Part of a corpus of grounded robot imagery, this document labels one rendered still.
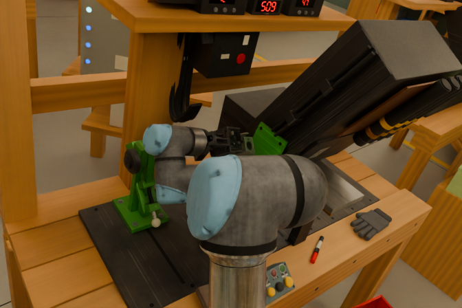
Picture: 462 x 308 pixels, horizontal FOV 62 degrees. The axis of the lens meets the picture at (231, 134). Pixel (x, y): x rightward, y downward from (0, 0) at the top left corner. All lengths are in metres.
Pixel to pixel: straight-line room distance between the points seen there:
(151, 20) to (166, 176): 0.38
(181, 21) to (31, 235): 0.75
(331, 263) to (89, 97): 0.93
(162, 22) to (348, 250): 0.96
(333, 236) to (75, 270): 0.84
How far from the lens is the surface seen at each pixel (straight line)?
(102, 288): 1.16
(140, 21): 0.98
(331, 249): 1.40
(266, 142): 1.15
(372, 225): 1.55
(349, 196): 1.26
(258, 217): 0.54
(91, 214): 1.31
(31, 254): 1.24
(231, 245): 0.54
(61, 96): 1.23
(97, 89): 1.25
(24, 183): 1.25
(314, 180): 0.59
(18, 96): 1.10
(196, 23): 1.06
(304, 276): 1.28
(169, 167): 0.92
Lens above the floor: 1.81
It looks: 31 degrees down
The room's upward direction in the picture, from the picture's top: 14 degrees clockwise
